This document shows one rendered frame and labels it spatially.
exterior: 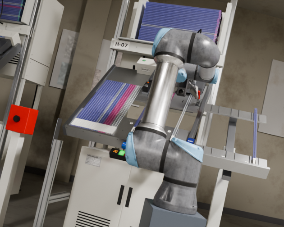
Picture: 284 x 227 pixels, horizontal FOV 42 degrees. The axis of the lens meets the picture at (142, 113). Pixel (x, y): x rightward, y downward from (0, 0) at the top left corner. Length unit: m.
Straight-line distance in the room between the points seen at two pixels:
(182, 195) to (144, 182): 1.03
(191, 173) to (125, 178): 1.08
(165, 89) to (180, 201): 0.39
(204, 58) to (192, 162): 0.40
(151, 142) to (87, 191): 1.17
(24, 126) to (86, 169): 0.46
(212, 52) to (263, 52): 4.11
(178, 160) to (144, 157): 0.11
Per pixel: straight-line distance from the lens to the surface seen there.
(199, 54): 1.37
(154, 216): 1.20
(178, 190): 1.23
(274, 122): 5.43
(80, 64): 4.78
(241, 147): 5.26
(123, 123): 2.07
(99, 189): 2.33
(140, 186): 2.25
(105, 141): 2.00
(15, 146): 2.40
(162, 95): 1.31
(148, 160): 1.24
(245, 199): 5.37
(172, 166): 1.23
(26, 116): 2.35
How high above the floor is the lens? 0.76
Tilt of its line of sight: 4 degrees up
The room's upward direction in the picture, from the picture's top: 13 degrees clockwise
